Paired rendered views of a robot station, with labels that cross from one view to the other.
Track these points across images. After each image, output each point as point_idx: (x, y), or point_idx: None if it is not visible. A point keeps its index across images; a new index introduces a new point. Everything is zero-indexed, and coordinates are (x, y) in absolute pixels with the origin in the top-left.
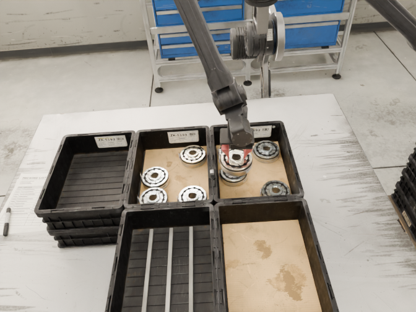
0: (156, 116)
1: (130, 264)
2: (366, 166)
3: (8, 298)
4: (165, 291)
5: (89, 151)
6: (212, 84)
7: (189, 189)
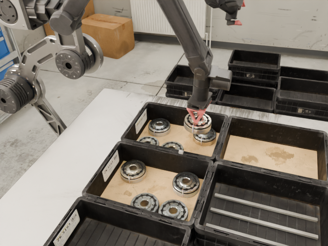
0: (16, 204)
1: None
2: (184, 101)
3: None
4: (274, 230)
5: None
6: (202, 54)
7: (176, 182)
